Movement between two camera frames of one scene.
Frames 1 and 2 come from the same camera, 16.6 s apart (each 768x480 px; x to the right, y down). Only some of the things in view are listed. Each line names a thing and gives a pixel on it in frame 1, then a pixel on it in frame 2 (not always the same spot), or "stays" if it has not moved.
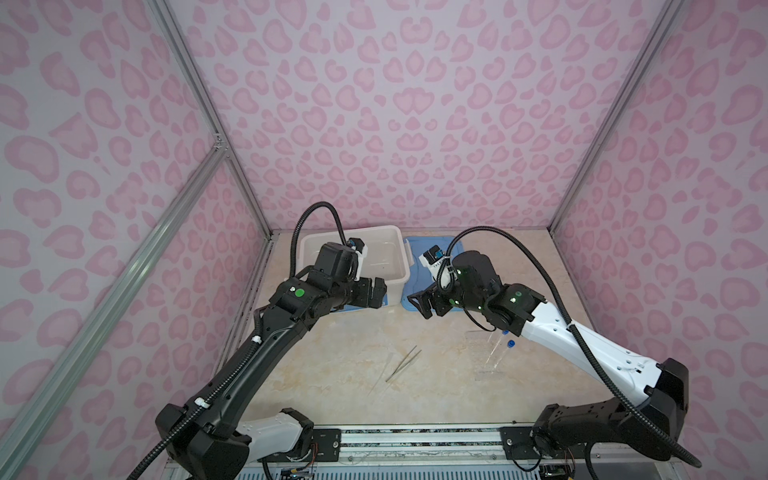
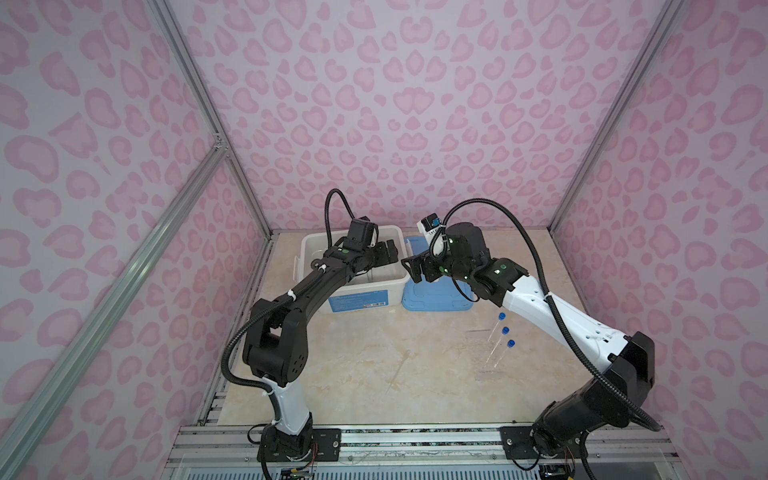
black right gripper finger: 441,301 → 422,265
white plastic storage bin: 387,256 stays
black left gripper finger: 378,291 → 392,251
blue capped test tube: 510,345 stays
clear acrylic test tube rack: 488,352 stays
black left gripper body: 354,292 → 375,255
